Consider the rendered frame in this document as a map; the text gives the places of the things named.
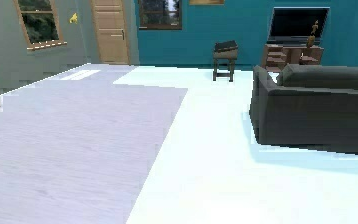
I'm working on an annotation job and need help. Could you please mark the dark wooden side table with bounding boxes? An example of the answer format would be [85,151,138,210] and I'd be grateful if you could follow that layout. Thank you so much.
[212,49,239,83]

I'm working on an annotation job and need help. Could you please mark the dark wood framed window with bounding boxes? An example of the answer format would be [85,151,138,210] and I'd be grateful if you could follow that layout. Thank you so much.
[137,0,183,31]

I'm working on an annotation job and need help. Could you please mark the light wooden room door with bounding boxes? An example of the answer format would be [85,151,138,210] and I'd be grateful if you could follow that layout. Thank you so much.
[90,0,132,66]

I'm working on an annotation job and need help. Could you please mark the brown wooden television stand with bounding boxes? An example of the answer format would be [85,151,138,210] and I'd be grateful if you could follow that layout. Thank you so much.
[260,43,325,73]

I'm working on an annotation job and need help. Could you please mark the dark grey sofa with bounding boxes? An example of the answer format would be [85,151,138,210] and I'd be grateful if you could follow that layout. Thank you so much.
[248,63,358,156]

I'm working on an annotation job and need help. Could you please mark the black television set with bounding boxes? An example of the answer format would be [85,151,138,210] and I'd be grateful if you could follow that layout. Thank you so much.
[267,6,331,46]

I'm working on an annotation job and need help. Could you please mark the golden brown statue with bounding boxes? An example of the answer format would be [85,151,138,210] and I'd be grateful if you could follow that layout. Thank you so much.
[305,19,320,49]

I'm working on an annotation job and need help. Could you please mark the light wood framed window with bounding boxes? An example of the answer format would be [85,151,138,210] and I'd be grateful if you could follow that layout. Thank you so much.
[12,0,68,52]

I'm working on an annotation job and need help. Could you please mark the gold framed wall picture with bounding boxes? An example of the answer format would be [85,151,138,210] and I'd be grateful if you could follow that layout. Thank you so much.
[188,0,225,6]

